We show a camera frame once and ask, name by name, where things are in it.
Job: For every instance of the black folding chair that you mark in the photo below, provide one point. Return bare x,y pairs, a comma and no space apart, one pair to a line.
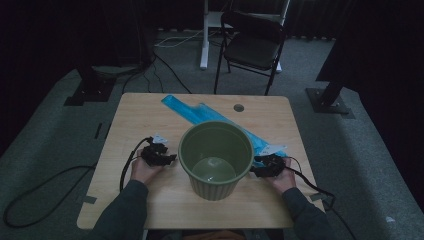
253,50

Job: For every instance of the grey round floor plate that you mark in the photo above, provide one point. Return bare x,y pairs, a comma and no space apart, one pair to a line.
113,69

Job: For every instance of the person's left hand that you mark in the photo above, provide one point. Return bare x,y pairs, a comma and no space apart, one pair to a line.
143,172

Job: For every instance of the grey tape piece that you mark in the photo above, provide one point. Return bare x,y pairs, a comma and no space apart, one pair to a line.
89,199
316,196

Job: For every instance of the black stand with bolted base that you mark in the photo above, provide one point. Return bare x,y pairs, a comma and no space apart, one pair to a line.
328,100

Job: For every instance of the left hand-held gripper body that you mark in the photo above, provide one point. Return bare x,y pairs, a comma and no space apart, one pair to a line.
153,156

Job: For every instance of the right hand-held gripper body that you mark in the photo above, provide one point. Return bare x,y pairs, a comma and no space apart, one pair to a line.
275,166

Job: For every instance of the person's right hand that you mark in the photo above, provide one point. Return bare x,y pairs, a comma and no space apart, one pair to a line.
286,181

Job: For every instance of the orange cloth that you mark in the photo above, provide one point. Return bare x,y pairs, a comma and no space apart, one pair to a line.
213,235

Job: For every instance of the blue plastic trash bag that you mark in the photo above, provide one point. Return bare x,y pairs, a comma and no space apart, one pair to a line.
196,111

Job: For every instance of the white paper scrap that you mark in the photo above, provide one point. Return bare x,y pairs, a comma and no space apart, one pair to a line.
390,219

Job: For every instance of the black stand with square base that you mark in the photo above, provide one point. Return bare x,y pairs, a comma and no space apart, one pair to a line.
91,91

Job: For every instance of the green ribbed trash bin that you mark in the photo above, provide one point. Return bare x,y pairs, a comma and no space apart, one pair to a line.
213,186

